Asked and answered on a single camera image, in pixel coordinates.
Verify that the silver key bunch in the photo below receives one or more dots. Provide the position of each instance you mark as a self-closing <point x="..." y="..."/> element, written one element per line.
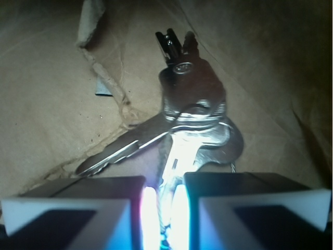
<point x="192" y="126"/>

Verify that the brown paper bag liner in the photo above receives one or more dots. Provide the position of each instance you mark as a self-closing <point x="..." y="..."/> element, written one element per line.
<point x="273" y="57"/>

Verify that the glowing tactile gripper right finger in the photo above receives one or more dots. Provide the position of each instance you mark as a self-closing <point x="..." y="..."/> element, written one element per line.
<point x="251" y="211"/>

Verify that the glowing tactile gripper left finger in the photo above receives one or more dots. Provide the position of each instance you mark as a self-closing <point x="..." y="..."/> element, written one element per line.
<point x="80" y="213"/>

